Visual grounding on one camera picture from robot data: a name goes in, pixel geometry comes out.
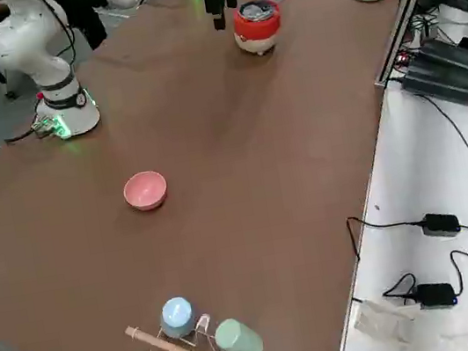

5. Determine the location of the orange rice cooker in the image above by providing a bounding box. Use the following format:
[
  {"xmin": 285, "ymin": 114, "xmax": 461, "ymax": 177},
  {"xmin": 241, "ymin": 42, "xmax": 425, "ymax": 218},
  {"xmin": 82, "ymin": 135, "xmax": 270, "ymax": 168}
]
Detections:
[{"xmin": 228, "ymin": 0, "xmax": 303, "ymax": 59}]

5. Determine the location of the pink bowl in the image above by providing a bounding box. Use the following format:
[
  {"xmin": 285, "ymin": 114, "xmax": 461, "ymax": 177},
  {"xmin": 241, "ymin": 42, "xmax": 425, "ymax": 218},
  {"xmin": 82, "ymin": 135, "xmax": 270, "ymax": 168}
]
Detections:
[{"xmin": 121, "ymin": 168, "xmax": 171, "ymax": 214}]

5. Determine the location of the black finned power supply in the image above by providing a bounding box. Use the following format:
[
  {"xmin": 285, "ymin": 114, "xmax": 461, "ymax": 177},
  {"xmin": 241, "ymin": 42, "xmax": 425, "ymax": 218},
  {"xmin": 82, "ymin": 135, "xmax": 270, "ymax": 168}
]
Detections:
[
  {"xmin": 399, "ymin": 53, "xmax": 468, "ymax": 116},
  {"xmin": 415, "ymin": 33, "xmax": 468, "ymax": 87}
]

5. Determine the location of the white bucket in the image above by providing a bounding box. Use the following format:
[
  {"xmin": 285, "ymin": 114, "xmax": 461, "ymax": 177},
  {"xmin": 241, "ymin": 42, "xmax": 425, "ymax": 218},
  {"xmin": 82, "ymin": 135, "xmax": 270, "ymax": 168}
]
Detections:
[{"xmin": 437, "ymin": 0, "xmax": 468, "ymax": 30}]

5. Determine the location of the black power adapter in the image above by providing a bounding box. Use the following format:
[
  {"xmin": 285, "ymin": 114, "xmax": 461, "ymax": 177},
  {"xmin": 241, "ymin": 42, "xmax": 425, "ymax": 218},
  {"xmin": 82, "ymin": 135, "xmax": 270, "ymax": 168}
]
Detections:
[
  {"xmin": 420, "ymin": 208, "xmax": 463, "ymax": 240},
  {"xmin": 413, "ymin": 278, "xmax": 458, "ymax": 312}
]

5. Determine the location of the blue cup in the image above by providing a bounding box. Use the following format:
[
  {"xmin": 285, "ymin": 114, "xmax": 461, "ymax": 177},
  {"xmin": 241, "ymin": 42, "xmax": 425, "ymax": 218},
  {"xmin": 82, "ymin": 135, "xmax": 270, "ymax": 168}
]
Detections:
[{"xmin": 156, "ymin": 296, "xmax": 198, "ymax": 341}]

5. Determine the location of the green cup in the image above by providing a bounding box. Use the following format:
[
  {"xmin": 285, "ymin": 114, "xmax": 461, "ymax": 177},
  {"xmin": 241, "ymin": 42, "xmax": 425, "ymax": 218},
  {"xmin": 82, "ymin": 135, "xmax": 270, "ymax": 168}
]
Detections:
[{"xmin": 212, "ymin": 313, "xmax": 266, "ymax": 351}]

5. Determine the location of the clear plastic bag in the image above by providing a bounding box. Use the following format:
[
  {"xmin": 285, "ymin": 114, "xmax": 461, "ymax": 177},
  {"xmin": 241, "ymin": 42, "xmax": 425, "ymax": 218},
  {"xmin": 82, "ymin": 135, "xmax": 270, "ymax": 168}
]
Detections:
[{"xmin": 352, "ymin": 290, "xmax": 426, "ymax": 351}]

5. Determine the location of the aluminium frame post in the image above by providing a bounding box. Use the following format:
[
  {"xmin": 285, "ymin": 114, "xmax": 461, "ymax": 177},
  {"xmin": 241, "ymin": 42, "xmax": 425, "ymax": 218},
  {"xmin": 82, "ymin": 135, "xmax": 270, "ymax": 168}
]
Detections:
[{"xmin": 360, "ymin": 0, "xmax": 468, "ymax": 90}]

